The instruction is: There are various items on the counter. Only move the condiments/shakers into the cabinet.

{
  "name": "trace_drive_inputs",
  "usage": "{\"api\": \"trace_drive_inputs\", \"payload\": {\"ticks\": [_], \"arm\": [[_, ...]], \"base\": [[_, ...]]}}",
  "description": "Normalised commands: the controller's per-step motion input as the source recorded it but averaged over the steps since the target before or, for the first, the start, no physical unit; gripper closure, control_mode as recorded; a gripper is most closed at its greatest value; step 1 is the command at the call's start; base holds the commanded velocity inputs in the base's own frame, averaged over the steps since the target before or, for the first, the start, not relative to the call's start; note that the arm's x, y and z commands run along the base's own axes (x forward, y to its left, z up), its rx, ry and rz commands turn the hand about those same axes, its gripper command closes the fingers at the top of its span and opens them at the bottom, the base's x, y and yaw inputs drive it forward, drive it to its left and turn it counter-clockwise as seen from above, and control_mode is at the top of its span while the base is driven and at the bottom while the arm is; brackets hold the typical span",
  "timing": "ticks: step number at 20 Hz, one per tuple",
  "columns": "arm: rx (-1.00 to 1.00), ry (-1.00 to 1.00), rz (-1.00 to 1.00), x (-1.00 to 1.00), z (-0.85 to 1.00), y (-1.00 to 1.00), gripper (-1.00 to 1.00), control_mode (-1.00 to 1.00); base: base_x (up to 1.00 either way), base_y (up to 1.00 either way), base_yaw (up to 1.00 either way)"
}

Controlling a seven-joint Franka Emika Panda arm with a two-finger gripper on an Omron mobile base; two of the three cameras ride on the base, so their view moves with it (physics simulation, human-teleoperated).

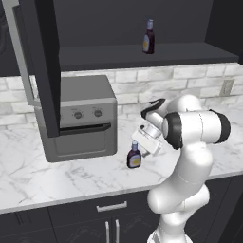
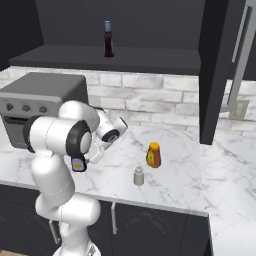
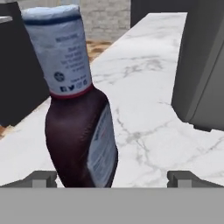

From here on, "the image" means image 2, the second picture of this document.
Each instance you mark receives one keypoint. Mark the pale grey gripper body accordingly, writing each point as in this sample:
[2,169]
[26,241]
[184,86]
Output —
[96,151]

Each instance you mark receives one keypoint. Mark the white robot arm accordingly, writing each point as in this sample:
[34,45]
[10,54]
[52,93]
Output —
[53,133]

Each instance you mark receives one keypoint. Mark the black open cabinet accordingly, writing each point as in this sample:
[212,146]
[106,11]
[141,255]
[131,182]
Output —
[140,36]

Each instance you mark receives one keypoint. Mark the grey shaker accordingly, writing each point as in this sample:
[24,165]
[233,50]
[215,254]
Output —
[138,176]

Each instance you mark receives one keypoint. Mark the orange honey bottle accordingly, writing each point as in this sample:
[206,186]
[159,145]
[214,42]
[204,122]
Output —
[153,156]

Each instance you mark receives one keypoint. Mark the grey toaster oven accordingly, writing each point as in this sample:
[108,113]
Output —
[40,91]

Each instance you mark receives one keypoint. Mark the black base cupboard door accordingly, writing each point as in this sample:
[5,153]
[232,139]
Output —
[20,220]
[156,230]

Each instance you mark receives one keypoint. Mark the dark bottle with grey cap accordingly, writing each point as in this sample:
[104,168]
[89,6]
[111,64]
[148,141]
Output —
[108,41]

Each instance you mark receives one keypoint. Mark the grey wall outlet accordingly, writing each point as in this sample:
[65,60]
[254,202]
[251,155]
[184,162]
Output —
[239,110]

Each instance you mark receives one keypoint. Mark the black wall cabinet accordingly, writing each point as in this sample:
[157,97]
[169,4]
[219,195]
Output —
[250,71]

